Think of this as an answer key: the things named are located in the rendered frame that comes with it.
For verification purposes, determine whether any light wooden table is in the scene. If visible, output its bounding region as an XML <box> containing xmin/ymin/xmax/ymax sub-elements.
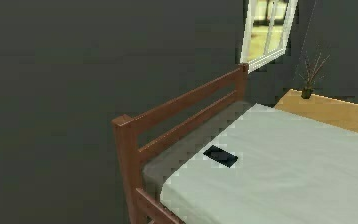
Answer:
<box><xmin>273</xmin><ymin>88</ymin><xmax>358</xmax><ymax>137</ymax></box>

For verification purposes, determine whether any brown wooden bed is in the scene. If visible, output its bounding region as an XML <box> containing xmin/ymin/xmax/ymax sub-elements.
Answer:
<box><xmin>111</xmin><ymin>62</ymin><xmax>358</xmax><ymax>224</ymax></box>

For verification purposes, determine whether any black flat rectangular device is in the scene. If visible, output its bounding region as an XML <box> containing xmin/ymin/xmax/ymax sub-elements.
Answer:
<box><xmin>202</xmin><ymin>144</ymin><xmax>239</xmax><ymax>169</ymax></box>

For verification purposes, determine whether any white framed window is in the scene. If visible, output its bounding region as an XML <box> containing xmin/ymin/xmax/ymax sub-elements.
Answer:
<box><xmin>239</xmin><ymin>0</ymin><xmax>300</xmax><ymax>74</ymax></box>

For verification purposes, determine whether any bare twig house plant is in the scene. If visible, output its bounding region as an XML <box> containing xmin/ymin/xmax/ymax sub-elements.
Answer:
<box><xmin>295</xmin><ymin>39</ymin><xmax>332</xmax><ymax>100</ymax></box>

